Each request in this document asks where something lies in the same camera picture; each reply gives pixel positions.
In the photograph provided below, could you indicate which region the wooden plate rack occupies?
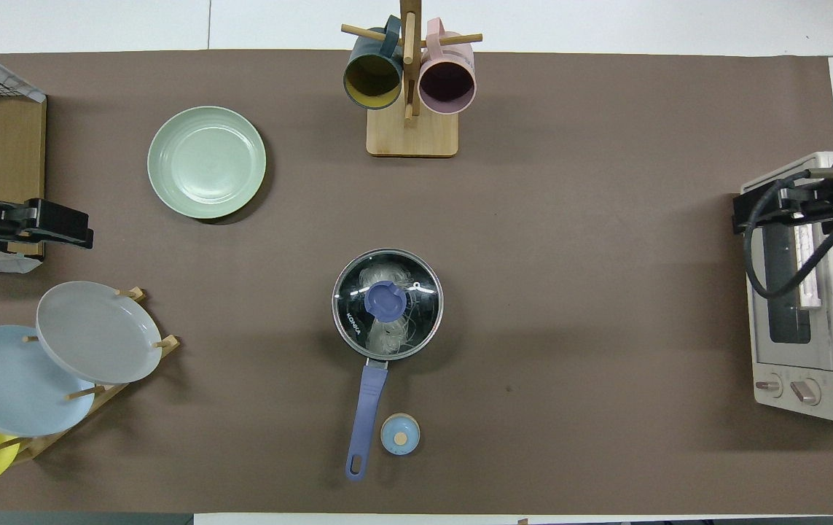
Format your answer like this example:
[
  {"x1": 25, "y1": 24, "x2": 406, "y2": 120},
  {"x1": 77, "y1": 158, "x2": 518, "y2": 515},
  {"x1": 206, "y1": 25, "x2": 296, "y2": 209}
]
[{"x1": 0, "y1": 287, "x2": 181, "y2": 467}]

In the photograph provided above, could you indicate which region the black cable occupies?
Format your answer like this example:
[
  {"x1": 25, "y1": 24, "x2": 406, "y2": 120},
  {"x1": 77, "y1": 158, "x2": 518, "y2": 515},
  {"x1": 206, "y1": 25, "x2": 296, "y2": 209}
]
[{"x1": 743, "y1": 166, "x2": 833, "y2": 311}]

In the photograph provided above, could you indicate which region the light blue plate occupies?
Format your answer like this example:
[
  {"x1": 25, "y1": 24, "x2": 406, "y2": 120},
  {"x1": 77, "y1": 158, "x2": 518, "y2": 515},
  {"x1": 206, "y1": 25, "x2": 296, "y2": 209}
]
[{"x1": 0, "y1": 325, "x2": 97, "y2": 438}]

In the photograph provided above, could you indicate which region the small blue round jar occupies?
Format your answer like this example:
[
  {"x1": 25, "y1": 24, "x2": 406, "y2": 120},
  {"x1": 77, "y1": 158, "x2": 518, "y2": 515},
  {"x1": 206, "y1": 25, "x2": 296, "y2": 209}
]
[{"x1": 380, "y1": 413, "x2": 421, "y2": 456}]

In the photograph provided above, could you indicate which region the pale green plate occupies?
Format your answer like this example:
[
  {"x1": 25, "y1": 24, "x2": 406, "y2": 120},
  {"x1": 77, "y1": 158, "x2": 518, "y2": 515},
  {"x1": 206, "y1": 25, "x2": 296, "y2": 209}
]
[{"x1": 147, "y1": 106, "x2": 267, "y2": 220}]

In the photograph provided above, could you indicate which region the wooden mug tree stand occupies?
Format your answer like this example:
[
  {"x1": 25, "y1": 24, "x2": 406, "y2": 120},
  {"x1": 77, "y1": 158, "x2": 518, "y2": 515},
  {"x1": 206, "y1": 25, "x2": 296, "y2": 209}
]
[{"x1": 341, "y1": 0, "x2": 483, "y2": 158}]

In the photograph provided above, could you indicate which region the grey plate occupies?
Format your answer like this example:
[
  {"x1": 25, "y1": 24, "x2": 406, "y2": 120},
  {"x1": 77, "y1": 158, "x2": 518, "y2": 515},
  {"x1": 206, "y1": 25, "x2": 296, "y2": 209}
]
[{"x1": 36, "y1": 281, "x2": 163, "y2": 385}]

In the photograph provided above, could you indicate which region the steel pot with blue handle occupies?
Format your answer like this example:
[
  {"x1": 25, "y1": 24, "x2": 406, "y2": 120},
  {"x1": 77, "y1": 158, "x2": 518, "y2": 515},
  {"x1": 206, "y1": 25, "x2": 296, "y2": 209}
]
[{"x1": 332, "y1": 248, "x2": 445, "y2": 482}]

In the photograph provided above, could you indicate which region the dark teal mug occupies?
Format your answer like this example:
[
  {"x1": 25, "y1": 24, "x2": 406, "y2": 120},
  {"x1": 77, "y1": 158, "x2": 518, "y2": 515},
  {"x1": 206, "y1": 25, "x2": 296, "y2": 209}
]
[{"x1": 343, "y1": 16, "x2": 404, "y2": 111}]

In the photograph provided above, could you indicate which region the white vermicelli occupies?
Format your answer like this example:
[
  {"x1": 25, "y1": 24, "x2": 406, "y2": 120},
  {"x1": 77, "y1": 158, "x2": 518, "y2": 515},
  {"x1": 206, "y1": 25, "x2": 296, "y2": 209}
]
[{"x1": 354, "y1": 262, "x2": 421, "y2": 358}]

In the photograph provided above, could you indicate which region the pink mug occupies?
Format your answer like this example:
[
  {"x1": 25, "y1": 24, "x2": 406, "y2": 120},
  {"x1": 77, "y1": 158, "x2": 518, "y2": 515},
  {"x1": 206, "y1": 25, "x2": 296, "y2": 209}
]
[{"x1": 418, "y1": 18, "x2": 477, "y2": 115}]

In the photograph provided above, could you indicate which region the glass lid with blue knob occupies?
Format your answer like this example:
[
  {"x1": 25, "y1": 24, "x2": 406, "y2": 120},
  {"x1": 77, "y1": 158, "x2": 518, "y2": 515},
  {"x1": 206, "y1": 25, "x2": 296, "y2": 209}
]
[{"x1": 333, "y1": 249, "x2": 443, "y2": 359}]

